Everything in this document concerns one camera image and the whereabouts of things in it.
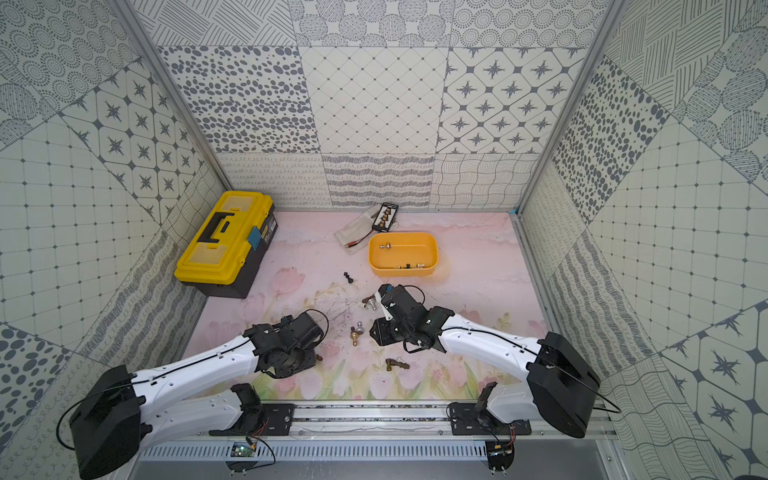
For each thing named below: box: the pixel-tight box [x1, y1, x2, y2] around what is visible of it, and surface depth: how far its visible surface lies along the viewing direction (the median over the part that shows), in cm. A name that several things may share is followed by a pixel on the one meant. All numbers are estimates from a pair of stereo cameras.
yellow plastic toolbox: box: [174, 191, 278, 299], surface depth 92 cm
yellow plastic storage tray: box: [368, 232, 439, 277], surface depth 107 cm
